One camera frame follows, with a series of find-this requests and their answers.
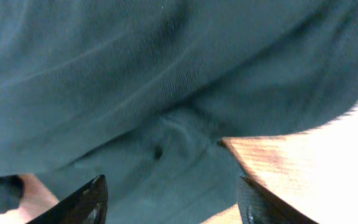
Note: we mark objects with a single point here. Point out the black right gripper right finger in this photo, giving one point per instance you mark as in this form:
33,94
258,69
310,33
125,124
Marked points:
257,205

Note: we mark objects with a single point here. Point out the black t-shirt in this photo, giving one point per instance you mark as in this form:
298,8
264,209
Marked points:
143,91

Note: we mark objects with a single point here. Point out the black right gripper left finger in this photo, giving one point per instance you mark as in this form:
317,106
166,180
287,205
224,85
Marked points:
87,205

